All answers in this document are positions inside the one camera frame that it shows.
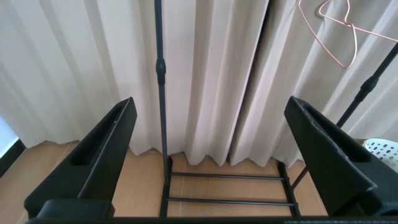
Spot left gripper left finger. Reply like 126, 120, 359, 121
24, 96, 138, 218

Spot window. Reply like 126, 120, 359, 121
0, 116, 27, 178

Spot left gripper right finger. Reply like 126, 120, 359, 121
284, 95, 398, 218

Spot black clothes rack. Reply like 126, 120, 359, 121
154, 0, 398, 218

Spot white laundry basket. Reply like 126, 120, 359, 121
362, 138, 398, 174

